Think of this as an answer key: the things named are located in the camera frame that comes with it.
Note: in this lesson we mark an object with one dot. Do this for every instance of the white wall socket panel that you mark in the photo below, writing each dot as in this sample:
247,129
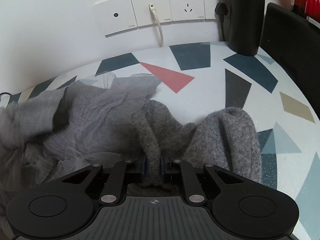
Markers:
115,16

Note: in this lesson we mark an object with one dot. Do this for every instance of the black bottle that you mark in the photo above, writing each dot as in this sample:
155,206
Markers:
246,24

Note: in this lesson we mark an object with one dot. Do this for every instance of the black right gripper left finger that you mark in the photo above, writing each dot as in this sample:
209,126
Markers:
65,206

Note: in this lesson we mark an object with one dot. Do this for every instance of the grey knit sweater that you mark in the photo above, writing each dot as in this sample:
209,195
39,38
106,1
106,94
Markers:
226,138

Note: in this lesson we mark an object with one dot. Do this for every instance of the black power plug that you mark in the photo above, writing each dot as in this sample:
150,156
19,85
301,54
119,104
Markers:
221,11

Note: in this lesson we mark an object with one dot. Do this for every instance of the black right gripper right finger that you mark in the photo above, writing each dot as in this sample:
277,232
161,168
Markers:
242,208

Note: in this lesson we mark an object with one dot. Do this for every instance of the grey sheer scarf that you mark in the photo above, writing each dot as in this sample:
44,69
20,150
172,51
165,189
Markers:
60,131

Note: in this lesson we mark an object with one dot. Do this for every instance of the red packaging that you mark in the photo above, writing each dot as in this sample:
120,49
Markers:
305,8

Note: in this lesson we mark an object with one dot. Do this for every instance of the geometric patterned tablecloth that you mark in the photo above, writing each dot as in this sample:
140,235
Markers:
200,78

